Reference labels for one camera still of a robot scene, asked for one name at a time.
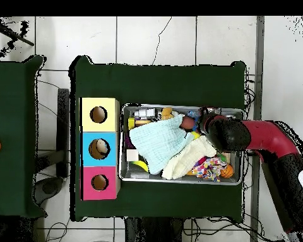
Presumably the light blue waffle cloth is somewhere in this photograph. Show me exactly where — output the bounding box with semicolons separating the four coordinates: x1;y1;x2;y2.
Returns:
128;114;194;176

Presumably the shallow clear mesh bin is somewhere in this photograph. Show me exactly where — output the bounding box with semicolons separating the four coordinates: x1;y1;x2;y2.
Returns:
118;103;244;186

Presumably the wooden box with three holes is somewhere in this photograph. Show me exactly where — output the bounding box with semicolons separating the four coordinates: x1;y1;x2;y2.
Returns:
79;97;121;201

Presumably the tan plush animal toy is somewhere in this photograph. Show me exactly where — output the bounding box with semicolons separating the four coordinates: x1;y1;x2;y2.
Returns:
160;107;174;121

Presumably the tan cardboard square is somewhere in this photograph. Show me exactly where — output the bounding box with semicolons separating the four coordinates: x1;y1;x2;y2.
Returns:
126;149;140;162

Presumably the small brown toy football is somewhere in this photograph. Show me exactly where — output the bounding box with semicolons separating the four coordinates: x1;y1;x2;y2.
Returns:
179;115;196;130

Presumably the cream knitted cloth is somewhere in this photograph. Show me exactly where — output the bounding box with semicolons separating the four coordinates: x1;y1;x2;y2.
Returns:
162;135;218;180

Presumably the dark green table cloth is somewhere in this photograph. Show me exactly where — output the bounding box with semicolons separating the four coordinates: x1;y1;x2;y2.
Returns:
69;55;247;222

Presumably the colourful patterned cloth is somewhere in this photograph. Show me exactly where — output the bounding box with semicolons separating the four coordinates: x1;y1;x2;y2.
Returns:
191;154;227;182

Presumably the small orange basketball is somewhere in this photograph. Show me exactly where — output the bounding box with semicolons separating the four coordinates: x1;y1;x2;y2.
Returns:
220;164;235;179

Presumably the black floor beam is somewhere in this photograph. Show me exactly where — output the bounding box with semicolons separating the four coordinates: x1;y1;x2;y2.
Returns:
56;88;70;178

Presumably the grey floor foot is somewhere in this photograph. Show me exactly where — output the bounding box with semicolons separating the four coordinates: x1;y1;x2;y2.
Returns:
35;176;65;204

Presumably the dark green side table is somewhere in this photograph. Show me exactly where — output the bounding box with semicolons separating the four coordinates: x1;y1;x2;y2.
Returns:
0;55;47;219

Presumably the black tripod leg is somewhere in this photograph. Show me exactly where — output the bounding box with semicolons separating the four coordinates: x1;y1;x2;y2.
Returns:
0;22;35;47

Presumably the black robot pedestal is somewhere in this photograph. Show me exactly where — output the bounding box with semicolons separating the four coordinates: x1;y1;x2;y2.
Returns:
124;217;185;242

